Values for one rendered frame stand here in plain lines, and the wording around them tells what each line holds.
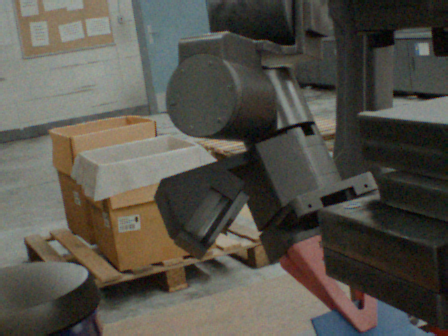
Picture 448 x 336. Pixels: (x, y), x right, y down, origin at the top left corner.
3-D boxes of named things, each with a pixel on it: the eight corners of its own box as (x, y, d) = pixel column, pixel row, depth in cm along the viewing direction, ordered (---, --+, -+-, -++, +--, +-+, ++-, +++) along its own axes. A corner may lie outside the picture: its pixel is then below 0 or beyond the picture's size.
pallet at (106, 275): (274, 263, 419) (270, 235, 417) (74, 318, 384) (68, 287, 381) (188, 221, 529) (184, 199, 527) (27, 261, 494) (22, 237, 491)
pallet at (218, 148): (315, 131, 800) (313, 116, 797) (370, 141, 707) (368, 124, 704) (195, 157, 761) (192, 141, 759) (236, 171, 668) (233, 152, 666)
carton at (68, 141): (180, 224, 465) (162, 119, 455) (86, 247, 446) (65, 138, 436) (147, 208, 517) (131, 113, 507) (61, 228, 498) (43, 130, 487)
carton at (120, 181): (238, 247, 403) (222, 142, 394) (108, 279, 384) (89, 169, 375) (195, 222, 465) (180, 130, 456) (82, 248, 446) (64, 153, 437)
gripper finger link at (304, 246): (337, 342, 59) (283, 217, 61) (307, 356, 65) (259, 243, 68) (420, 307, 61) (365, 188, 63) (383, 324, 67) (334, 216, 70)
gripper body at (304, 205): (302, 223, 58) (260, 126, 60) (265, 259, 68) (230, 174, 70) (383, 193, 60) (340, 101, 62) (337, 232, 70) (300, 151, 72)
